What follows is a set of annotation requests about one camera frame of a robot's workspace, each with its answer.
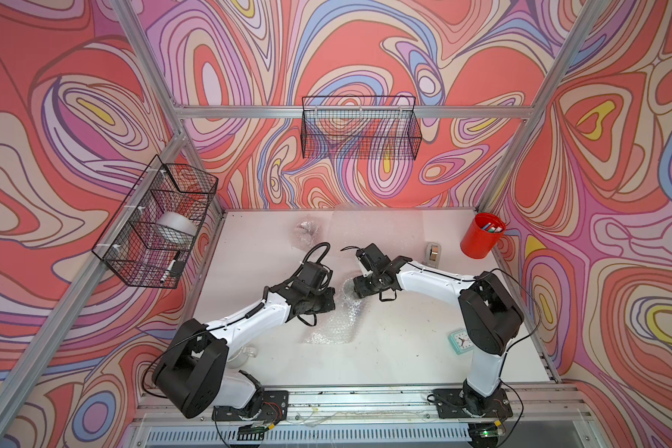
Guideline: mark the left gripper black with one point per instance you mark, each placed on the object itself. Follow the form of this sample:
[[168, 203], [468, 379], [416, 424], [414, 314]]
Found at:
[[329, 300]]

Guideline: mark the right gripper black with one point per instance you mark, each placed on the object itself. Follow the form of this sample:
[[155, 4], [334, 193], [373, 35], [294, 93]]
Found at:
[[360, 288]]

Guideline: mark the bubble wrap sheet around mug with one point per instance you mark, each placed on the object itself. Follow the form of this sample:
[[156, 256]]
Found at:
[[305, 234]]

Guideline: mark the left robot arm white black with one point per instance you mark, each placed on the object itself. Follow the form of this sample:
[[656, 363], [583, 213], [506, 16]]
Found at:
[[193, 372]]

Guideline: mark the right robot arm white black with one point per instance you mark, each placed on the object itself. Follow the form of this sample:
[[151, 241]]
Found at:
[[491, 317]]

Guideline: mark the flat bubble wrap sheet stack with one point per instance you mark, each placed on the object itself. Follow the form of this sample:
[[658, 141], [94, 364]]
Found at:
[[396, 233]]

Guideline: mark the small green alarm clock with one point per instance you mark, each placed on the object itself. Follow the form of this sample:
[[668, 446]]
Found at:
[[460, 342]]

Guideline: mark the red pen holder cup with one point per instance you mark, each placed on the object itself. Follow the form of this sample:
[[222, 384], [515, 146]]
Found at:
[[483, 233]]

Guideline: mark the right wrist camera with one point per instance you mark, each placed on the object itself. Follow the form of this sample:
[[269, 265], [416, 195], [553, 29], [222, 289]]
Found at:
[[372, 260]]

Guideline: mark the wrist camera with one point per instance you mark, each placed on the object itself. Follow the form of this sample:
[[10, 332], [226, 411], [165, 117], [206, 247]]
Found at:
[[313, 276], [372, 260]]

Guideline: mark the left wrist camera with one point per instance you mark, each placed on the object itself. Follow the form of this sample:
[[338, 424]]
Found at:
[[313, 276]]

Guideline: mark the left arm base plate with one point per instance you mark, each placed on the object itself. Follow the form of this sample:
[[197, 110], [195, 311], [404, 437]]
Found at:
[[268, 406]]

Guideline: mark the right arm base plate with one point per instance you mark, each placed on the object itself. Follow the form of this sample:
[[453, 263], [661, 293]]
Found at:
[[464, 403]]

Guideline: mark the black wire basket back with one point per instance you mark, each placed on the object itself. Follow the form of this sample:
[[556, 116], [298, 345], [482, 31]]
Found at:
[[360, 127]]

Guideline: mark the black wire basket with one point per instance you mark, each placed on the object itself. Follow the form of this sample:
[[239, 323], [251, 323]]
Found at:
[[360, 127], [149, 242]]

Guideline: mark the black wire basket left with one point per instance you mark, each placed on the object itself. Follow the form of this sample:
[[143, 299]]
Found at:
[[149, 242]]

